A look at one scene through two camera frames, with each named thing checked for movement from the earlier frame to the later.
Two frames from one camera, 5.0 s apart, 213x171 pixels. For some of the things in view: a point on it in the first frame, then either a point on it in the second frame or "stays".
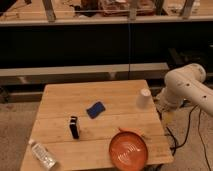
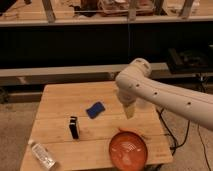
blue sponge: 96,109 stays
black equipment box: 182,56 stays
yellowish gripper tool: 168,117 -> 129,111
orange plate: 128,150 stays
